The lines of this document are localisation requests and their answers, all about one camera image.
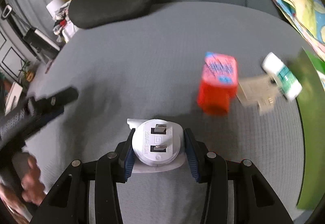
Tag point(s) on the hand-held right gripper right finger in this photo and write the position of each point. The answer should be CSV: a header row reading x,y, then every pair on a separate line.
x,y
191,158

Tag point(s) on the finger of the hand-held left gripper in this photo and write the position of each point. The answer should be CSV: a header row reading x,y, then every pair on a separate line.
x,y
48,118
63,95

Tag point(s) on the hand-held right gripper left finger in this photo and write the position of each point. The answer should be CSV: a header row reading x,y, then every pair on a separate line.
x,y
129,160

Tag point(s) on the white plug-in device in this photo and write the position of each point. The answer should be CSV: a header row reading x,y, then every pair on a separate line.
x,y
156,145

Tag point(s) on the orange bottle with pink label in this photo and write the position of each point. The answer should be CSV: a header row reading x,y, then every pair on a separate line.
x,y
215,87

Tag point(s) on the clear plastic hair claw clip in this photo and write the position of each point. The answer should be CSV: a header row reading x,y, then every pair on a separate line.
x,y
251,92

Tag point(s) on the green rimmed tray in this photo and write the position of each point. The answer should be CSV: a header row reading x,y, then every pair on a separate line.
x,y
312,137

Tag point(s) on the white bottle with green label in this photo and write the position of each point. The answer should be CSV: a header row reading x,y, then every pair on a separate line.
x,y
284,76

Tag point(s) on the person's left hand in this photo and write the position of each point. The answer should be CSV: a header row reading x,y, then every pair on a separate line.
x,y
33,186

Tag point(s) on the potted plant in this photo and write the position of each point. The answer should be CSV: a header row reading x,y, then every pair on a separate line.
x,y
25,68

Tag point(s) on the black and white appliance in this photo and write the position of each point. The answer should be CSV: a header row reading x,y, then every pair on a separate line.
x,y
38,41

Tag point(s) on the white clutter pile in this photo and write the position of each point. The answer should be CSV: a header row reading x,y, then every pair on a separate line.
x,y
59,8

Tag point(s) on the grey sofa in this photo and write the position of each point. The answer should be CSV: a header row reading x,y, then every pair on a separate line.
x,y
152,61

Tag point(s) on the cartoon printed cloth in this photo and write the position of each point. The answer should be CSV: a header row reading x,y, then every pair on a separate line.
x,y
304,10

